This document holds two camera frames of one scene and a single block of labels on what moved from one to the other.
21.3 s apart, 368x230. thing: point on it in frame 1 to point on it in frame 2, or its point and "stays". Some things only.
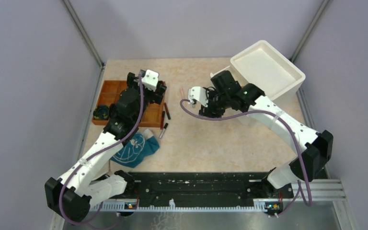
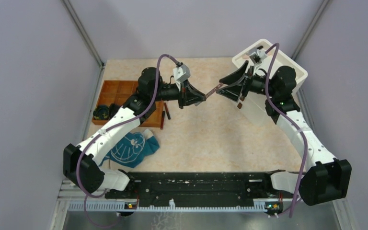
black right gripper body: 216,106 to 248,82
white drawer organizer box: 260,65 stays
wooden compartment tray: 110,91 stays
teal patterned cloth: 139,145 stays
